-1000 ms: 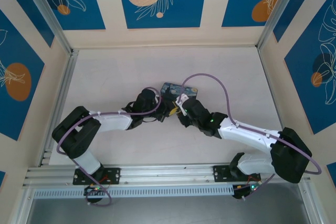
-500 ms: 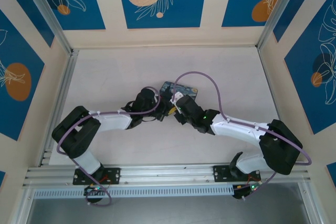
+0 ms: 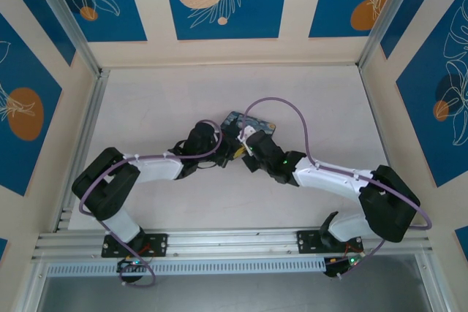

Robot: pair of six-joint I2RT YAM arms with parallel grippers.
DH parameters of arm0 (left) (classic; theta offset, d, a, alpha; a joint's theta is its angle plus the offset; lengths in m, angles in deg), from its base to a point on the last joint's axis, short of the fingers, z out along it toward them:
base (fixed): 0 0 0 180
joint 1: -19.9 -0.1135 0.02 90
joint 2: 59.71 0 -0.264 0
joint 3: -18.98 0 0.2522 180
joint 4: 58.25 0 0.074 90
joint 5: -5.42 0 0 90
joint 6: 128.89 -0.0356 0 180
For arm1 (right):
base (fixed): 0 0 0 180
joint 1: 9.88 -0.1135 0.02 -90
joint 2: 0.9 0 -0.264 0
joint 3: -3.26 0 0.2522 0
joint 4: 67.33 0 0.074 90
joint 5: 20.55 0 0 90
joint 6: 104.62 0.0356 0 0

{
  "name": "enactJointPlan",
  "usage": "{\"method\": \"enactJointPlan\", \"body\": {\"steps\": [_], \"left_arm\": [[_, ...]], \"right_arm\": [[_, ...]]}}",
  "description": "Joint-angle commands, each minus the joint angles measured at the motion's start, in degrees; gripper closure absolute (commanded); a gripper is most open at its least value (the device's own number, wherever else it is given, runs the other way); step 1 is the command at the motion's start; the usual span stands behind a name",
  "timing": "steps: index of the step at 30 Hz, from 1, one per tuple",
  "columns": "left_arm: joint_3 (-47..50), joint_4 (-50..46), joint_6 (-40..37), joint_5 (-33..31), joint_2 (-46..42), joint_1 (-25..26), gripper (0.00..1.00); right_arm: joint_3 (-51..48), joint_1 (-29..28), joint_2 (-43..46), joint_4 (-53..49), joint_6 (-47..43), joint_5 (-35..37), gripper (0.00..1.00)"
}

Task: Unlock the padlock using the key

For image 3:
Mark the aluminium table side rail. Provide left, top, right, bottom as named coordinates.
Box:
left=53, top=69, right=110, bottom=233

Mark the starry night print tin box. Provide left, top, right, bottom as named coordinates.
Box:
left=219, top=110, right=278, bottom=141

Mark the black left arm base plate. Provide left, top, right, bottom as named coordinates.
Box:
left=102, top=233, right=169, bottom=257

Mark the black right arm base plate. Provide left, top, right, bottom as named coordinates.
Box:
left=296, top=229, right=363, bottom=254

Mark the grey slotted cable duct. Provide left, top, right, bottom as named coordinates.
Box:
left=45, top=256, right=327, bottom=277

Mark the grey metal panel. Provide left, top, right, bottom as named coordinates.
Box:
left=36, top=253, right=431, bottom=312

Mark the long aluminium base rail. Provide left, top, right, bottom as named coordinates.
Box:
left=31, top=227, right=434, bottom=262

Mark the aluminium frame corner post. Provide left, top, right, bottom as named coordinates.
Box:
left=357, top=0, right=420, bottom=72
left=27, top=0, right=102, bottom=76

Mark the aluminium frame upright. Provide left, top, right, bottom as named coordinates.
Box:
left=412, top=249, right=453, bottom=312
left=10, top=260, right=48, bottom=312

